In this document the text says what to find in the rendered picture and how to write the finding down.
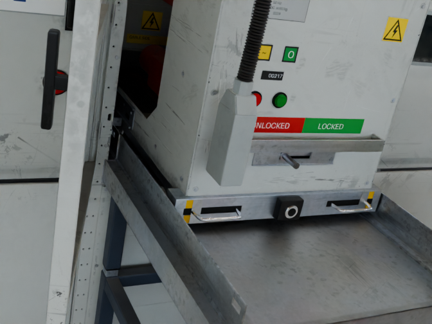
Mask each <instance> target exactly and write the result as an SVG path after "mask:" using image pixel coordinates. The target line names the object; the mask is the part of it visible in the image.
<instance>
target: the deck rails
mask: <svg viewBox="0 0 432 324"><path fill-rule="evenodd" d="M115 160H116V162H117V164H118V165H119V166H120V168H121V169H122V171H123V173H124V174H125V176H126V177H127V179H128V180H129V182H130V183H131V185H132V186H133V188H134V189H135V191H136V192H137V194H138V195H139V197H140V198H141V200H142V201H143V203H144V204H145V206H146V207H147V209H148V210H149V212H150V213H151V215H152V216H153V218H154V220H155V221H156V222H157V224H158V226H159V227H160V228H161V230H162V232H163V233H164V234H165V236H166V238H167V239H168V241H169V242H170V243H171V245H172V247H173V248H174V249H175V251H176V253H177V254H178V255H179V257H180V259H181V260H182V262H183V264H184V265H185V266H186V268H187V270H188V271H189V272H190V274H191V275H192V277H193V279H194V280H195V281H196V283H197V285H198V286H199V287H200V289H201V291H202V292H203V293H204V295H205V297H206V298H207V299H208V301H209V303H210V304H211V306H212V307H213V309H214V310H215V312H216V313H217V315H218V316H219V318H220V319H221V321H222V322H223V324H248V323H247V321H246V320H245V319H244V316H245V313H246V309H247V304H246V303H245V301H244V300H243V299H242V297H241V296H240V294H239V293H238V292H237V290H236V289H235V288H234V286H233V285H232V284H231V282H230V281H229V280H228V279H227V277H226V275H225V274H224V273H223V272H222V270H221V269H220V267H219V266H218V265H217V263H216V262H215V261H214V259H213V258H212V257H211V255H210V254H209V252H207V250H206V248H205V247H204V246H203V245H202V243H201V242H200V240H199V239H198V238H197V236H196V235H195V233H194V232H193V231H192V230H191V228H190V227H189V225H188V224H187V223H186V221H185V220H184V219H183V218H182V216H181V215H180V213H179V212H178V211H177V209H176V208H175V206H174V205H173V204H172V203H171V201H170V200H169V198H168V197H167V196H166V194H165V193H164V191H162V189H161V188H160V186H159V185H158V184H157V182H156V181H155V179H154V178H153V177H152V176H151V174H150V173H149V171H148V170H147V169H146V167H145V166H144V164H143V163H142V162H141V161H140V159H139V158H138V156H137V155H136V154H135V152H134V151H133V150H132V149H131V147H130V146H129V144H128V143H127V142H126V140H125V139H124V137H123V136H122V135H120V144H119V149H118V159H115ZM358 214H359V215H360V216H362V218H364V219H365V220H366V221H367V222H369V223H370V224H371V225H372V226H373V227H375V228H376V229H377V230H378V231H380V232H381V233H382V234H383V235H384V236H385V237H387V238H388V239H389V240H390V241H392V242H393V243H394V244H395V245H396V246H398V247H399V248H400V249H401V250H403V252H405V253H406V254H407V255H408V256H410V257H411V258H412V259H414V261H416V262H417V263H418V264H419V265H421V266H422V267H423V268H424V269H425V270H426V271H428V272H429V273H430V274H431V275H432V229H431V228H429V227H428V226H426V225H425V224H424V223H423V222H421V221H420V220H418V219H417V218H416V217H414V216H413V215H412V214H410V213H409V212H408V211H406V210H405V209H404V208H402V207H401V206H399V205H398V204H397V203H396V202H394V201H393V200H391V199H390V198H389V197H387V196H386V195H384V194H383V193H382V192H381V196H380V198H379V202H378V204H377V207H376V210H375V211H370V212H360V213H358ZM234 299H235V300H236V302H237V303H238V304H239V306H240V307H241V310H240V312H239V310H238V309H237V308H236V306H235V305H234V303H233V301H234Z"/></svg>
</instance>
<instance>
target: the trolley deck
mask: <svg viewBox="0 0 432 324"><path fill-rule="evenodd" d="M102 181H103V182H104V184H105V186H106V187H107V189H108V191H109V193H110V194H111V196H112V198H113V199H114V201H115V203H116V204H117V206H118V208H119V209H120V211H121V213H122V215H123V216H124V218H125V220H126V221H127V223H128V225H129V227H130V228H131V230H132V232H133V234H134V235H135V237H136V238H137V240H138V242H139V244H140V246H141V247H142V249H143V250H144V252H145V254H146V256H147V257H148V259H149V260H150V263H151V264H152V266H153V268H154V269H155V271H156V273H157V275H158V276H159V278H160V279H161V281H162V283H163V285H164V286H165V288H166V290H167V291H168V293H169V295H170V297H171V299H172V300H173V302H174V303H175V305H176V307H177V309H178V310H179V312H180V313H181V315H182V317H183V319H184V320H185V322H186V324H223V322H222V321H221V319H220V318H219V316H218V315H217V313H216V312H215V310H214V309H213V307H212V306H211V304H210V303H209V301H208V299H207V298H206V297H205V295H204V293H203V292H202V291H201V289H200V287H199V286H198V285H197V283H196V281H195V280H194V278H193V277H192V275H191V274H190V272H189V271H188V270H187V268H186V266H185V265H184V264H183V262H182V260H181V259H180V257H179V255H178V254H177V253H176V251H175V249H174V248H173V247H172V245H171V243H170V242H169V241H168V239H167V238H166V236H165V234H164V233H163V232H162V230H161V228H160V227H159V226H158V224H157V222H156V221H155V220H154V218H153V216H152V215H151V213H150V212H149V210H148V209H147V207H146V206H145V204H144V203H143V201H142V200H141V198H140V197H139V195H138V194H137V192H136V191H135V189H134V188H133V186H132V185H131V183H130V182H129V180H128V179H127V177H126V176H125V174H124V173H123V171H122V169H121V168H120V166H119V165H118V164H117V162H116V160H111V161H107V160H106V159H105V163H104V169H103V179H102ZM188 225H189V227H190V228H191V230H192V231H193V232H194V233H195V235H196V236H197V238H198V239H199V240H200V242H201V243H202V245H203V246H204V247H205V248H206V250H207V252H209V254H210V255H211V257H212V258H213V259H214V261H215V262H216V263H217V265H218V266H219V267H220V269H221V270H222V272H223V273H224V274H225V275H226V277H227V279H228V280H229V281H230V282H231V284H232V285H233V286H234V288H235V289H236V290H237V292H238V293H239V294H240V296H241V297H242V299H243V300H244V301H245V303H246V304H247V309H246V313H245V316H244V319H245V320H246V321H247V323H248V324H432V274H430V273H429V272H428V271H426V270H425V269H424V268H423V267H422V266H421V265H419V264H418V263H417V262H416V261H414V259H412V258H411V257H410V256H408V255H407V254H406V253H405V252H403V250H401V249H400V248H399V247H398V246H396V245H395V244H394V243H393V242H392V241H390V240H389V239H388V238H387V237H385V236H384V235H383V234H382V233H381V232H380V231H378V230H377V229H376V228H375V227H373V226H372V225H371V224H370V223H369V222H367V221H366V220H365V219H364V218H362V216H360V215H359V214H358V213H341V214H331V215H311V216H301V217H300V218H299V219H296V220H276V219H275V218H272V219H253V220H234V221H224V222H205V223H195V224H188Z"/></svg>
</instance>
